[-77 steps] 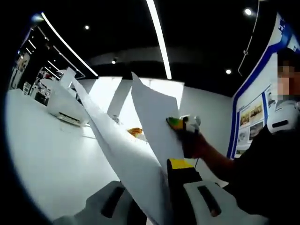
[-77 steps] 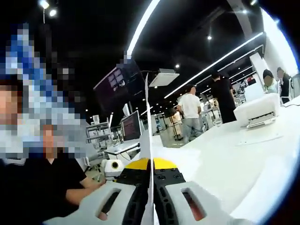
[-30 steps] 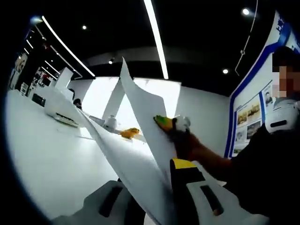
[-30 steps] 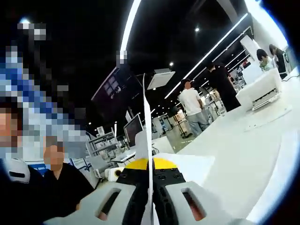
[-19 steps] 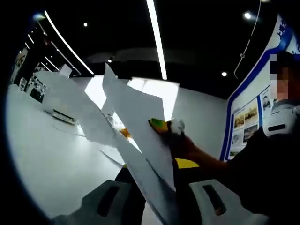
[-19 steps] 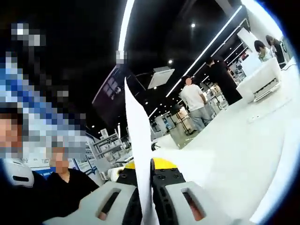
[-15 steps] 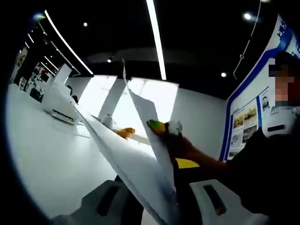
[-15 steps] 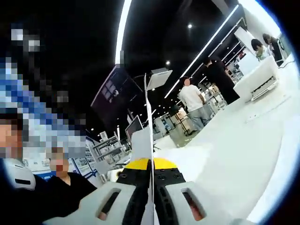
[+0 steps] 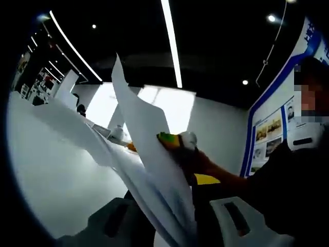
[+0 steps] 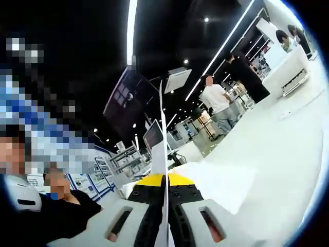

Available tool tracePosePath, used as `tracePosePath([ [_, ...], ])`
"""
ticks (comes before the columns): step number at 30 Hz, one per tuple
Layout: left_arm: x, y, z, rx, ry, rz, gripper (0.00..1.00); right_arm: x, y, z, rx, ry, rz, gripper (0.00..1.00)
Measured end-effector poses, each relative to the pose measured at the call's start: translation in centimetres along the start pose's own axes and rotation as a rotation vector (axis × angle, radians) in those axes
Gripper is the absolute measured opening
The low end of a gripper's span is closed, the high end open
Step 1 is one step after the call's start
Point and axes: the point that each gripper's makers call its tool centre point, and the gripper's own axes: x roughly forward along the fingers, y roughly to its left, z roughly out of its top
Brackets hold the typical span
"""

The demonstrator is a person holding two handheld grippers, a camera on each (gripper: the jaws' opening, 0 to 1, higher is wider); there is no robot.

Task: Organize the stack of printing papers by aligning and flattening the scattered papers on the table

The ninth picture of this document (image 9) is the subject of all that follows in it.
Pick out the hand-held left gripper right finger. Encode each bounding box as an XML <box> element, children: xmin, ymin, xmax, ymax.
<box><xmin>190</xmin><ymin>173</ymin><xmax>295</xmax><ymax>247</ymax></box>

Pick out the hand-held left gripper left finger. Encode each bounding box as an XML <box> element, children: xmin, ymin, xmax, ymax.
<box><xmin>55</xmin><ymin>190</ymin><xmax>165</xmax><ymax>247</ymax></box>

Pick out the stack of white printing papers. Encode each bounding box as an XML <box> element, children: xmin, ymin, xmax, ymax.
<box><xmin>25</xmin><ymin>52</ymin><xmax>200</xmax><ymax>247</ymax></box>

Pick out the person's right hand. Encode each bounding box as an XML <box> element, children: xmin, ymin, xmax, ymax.
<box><xmin>177</xmin><ymin>148</ymin><xmax>214</xmax><ymax>186</ymax></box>

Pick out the white kettle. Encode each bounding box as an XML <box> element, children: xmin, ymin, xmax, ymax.
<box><xmin>110</xmin><ymin>125</ymin><xmax>125</xmax><ymax>141</ymax></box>

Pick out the person in black shirt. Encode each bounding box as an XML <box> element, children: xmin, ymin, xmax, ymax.
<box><xmin>245</xmin><ymin>138</ymin><xmax>329</xmax><ymax>247</ymax></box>

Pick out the straight ceiling light strip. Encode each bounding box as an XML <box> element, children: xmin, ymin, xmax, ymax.
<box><xmin>160</xmin><ymin>0</ymin><xmax>184</xmax><ymax>89</ymax></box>

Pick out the white worn device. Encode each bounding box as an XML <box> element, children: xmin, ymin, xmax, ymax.
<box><xmin>286</xmin><ymin>115</ymin><xmax>329</xmax><ymax>153</ymax></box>

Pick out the ceiling pipe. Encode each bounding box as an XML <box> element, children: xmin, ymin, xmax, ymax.
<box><xmin>255</xmin><ymin>0</ymin><xmax>288</xmax><ymax>87</ymax></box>

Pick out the curved ceiling light strip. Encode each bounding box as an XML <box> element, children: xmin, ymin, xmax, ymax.
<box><xmin>49</xmin><ymin>10</ymin><xmax>103</xmax><ymax>81</ymax></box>

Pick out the blue framed wall poster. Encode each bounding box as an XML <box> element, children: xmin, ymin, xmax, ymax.
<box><xmin>240</xmin><ymin>15</ymin><xmax>329</xmax><ymax>179</ymax></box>

